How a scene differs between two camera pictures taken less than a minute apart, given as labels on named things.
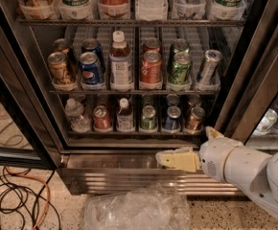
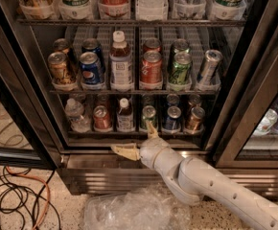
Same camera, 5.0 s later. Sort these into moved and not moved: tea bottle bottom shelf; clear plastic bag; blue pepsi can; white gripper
Moved: white gripper
Not moved: blue pepsi can; clear plastic bag; tea bottle bottom shelf
